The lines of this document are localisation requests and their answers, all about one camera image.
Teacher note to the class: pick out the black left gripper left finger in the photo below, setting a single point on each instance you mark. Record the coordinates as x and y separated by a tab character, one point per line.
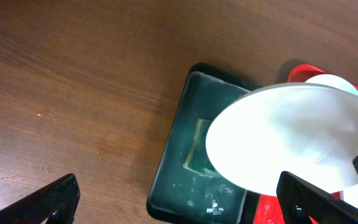
54	203

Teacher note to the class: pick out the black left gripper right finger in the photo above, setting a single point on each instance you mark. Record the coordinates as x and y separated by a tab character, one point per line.
302	202

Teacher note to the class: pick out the white plate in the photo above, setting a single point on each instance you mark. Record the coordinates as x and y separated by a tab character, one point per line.
307	129

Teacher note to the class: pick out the yellow green sponge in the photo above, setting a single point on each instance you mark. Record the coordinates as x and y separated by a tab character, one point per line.
197	159

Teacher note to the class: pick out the red plastic tray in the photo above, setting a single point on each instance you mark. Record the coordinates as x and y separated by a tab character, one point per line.
268	209

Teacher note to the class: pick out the pale green plate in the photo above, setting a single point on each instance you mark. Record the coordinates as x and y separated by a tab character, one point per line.
334	81

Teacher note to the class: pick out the dark green water basin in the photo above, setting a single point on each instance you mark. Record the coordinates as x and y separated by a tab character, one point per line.
179	195

